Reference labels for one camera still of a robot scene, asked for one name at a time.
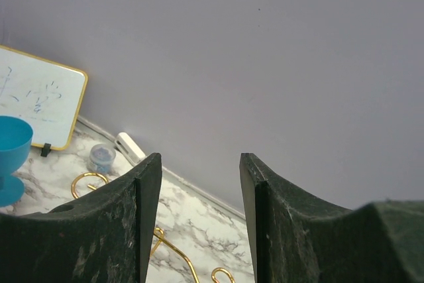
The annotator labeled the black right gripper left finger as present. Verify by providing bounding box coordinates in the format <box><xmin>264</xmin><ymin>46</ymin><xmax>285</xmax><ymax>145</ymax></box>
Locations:
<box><xmin>1</xmin><ymin>153</ymin><xmax>162</xmax><ymax>282</ymax></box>

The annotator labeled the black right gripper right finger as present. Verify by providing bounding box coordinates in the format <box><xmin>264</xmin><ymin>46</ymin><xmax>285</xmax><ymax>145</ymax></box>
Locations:
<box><xmin>239</xmin><ymin>153</ymin><xmax>423</xmax><ymax>282</ymax></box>

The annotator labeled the blue wine glass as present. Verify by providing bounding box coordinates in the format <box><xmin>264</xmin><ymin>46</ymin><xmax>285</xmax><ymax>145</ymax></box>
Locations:
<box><xmin>1</xmin><ymin>115</ymin><xmax>33</xmax><ymax>207</ymax></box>

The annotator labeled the white eraser box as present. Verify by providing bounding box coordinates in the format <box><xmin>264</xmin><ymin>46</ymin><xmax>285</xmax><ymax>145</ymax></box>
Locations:
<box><xmin>114</xmin><ymin>132</ymin><xmax>146</xmax><ymax>166</ymax></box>

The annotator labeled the gold wire glass rack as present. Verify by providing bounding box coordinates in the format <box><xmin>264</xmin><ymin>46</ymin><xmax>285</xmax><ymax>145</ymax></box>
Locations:
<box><xmin>70</xmin><ymin>172</ymin><xmax>236</xmax><ymax>283</ymax></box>

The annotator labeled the small whiteboard gold frame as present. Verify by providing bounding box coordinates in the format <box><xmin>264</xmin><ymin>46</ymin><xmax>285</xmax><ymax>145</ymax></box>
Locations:
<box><xmin>1</xmin><ymin>46</ymin><xmax>88</xmax><ymax>150</ymax></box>

